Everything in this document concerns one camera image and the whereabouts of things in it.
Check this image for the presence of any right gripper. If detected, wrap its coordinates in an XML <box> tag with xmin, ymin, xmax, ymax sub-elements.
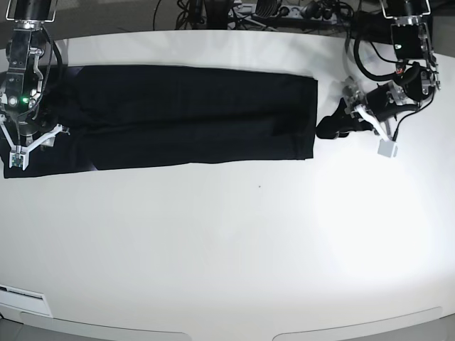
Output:
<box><xmin>1</xmin><ymin>109</ymin><xmax>70</xmax><ymax>154</ymax></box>

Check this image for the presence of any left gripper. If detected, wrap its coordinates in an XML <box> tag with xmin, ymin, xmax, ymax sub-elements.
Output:
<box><xmin>316</xmin><ymin>83</ymin><xmax>405</xmax><ymax>141</ymax></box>

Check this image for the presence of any black T-shirt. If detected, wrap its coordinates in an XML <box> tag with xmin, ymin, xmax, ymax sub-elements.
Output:
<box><xmin>1</xmin><ymin>65</ymin><xmax>318</xmax><ymax>179</ymax></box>

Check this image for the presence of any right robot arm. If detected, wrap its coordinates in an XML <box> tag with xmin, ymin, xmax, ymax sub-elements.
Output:
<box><xmin>1</xmin><ymin>1</ymin><xmax>64</xmax><ymax>159</ymax></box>

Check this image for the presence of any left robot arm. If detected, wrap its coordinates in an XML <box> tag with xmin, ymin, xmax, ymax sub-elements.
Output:
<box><xmin>316</xmin><ymin>1</ymin><xmax>441</xmax><ymax>142</ymax></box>

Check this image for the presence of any black box on floor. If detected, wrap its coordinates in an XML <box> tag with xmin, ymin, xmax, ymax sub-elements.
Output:
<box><xmin>349</xmin><ymin>11</ymin><xmax>390</xmax><ymax>42</ymax></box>

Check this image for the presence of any white power strip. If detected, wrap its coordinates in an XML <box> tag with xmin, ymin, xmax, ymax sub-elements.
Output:
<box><xmin>277</xmin><ymin>1</ymin><xmax>336</xmax><ymax>21</ymax></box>

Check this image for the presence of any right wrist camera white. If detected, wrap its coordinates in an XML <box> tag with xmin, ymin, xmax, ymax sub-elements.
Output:
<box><xmin>9</xmin><ymin>151</ymin><xmax>29</xmax><ymax>171</ymax></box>

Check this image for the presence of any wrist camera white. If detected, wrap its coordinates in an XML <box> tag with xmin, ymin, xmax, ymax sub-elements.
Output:
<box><xmin>378</xmin><ymin>139</ymin><xmax>397</xmax><ymax>158</ymax></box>
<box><xmin>9</xmin><ymin>151</ymin><xmax>29</xmax><ymax>171</ymax></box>

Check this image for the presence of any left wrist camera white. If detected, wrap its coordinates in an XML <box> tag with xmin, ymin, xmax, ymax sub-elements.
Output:
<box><xmin>378</xmin><ymin>139</ymin><xmax>397</xmax><ymax>158</ymax></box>

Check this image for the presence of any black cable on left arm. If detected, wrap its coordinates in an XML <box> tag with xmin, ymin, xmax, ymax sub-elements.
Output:
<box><xmin>353</xmin><ymin>33</ymin><xmax>413</xmax><ymax>85</ymax></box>

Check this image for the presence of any black center stand post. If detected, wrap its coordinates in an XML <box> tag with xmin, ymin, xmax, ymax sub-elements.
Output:
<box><xmin>203</xmin><ymin>0</ymin><xmax>230</xmax><ymax>30</ymax></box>

